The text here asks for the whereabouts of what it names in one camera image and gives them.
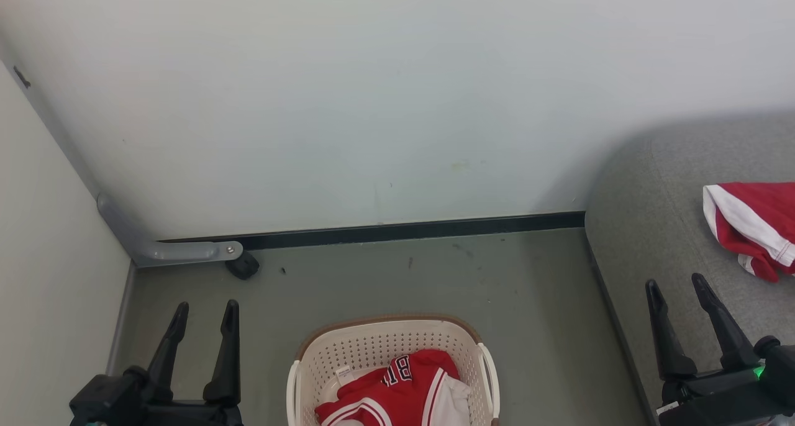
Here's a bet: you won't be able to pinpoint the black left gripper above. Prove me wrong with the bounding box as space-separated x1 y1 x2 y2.
68 299 244 426

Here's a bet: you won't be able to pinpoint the black baseboard strip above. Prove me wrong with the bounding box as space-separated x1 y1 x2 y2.
158 211 586 251

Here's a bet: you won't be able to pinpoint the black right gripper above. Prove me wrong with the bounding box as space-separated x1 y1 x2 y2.
645 273 795 426

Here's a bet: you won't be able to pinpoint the grey partition panel frame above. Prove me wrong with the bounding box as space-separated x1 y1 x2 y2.
0 41 136 377

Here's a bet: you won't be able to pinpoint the red basketball jersey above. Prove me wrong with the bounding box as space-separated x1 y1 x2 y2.
315 349 473 426

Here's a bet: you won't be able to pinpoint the cream plastic laundry basket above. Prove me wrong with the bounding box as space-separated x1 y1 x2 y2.
286 314 501 426

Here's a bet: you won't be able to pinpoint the grey metal partition foot bracket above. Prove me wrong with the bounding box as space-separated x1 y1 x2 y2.
96 193 244 269

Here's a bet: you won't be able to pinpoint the black caster wheel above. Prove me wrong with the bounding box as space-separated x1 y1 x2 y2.
225 250 260 281

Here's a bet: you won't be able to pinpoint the red shorts with white trim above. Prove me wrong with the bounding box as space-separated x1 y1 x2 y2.
702 182 795 284

